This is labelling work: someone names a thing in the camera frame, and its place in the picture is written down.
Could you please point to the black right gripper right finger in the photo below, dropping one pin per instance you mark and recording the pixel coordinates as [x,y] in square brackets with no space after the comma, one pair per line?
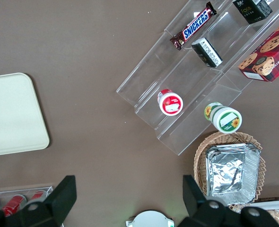
[210,215]

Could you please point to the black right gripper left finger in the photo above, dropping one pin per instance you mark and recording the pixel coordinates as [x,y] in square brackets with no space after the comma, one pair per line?
[42,212]

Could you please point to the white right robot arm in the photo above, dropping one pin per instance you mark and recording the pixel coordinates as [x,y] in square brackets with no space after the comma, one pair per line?
[149,220]

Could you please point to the aluminium foil tray stack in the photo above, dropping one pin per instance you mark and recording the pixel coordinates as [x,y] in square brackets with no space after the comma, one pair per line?
[229,172]

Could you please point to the light wicker basket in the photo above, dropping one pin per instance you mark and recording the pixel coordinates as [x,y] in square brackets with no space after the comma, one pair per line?
[201,153]

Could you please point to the cream plastic tray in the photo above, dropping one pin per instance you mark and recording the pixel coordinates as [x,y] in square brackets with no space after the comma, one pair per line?
[11,113]

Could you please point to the clear acrylic bottle rack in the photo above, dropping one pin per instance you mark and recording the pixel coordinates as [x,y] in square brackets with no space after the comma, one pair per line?
[48,190]

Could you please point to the white snack bin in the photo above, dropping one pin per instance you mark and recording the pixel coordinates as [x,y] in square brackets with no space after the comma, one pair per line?
[276,204]

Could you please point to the green lid sunflower cup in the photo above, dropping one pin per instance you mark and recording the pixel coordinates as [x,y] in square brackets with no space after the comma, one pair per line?
[225,119]

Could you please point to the red lid yogurt cup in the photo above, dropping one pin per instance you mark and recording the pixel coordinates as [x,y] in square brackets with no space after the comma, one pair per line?
[170,104]

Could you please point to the clear acrylic stepped shelf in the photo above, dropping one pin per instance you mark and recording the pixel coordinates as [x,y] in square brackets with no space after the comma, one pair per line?
[189,78]

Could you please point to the small black box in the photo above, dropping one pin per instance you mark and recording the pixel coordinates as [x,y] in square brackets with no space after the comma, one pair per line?
[206,53]
[250,10]

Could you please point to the red tartan cookie box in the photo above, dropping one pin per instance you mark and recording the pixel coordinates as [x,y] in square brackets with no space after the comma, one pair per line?
[269,52]

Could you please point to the Snickers chocolate bar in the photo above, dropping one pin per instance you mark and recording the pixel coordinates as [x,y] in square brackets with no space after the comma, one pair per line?
[195,27]

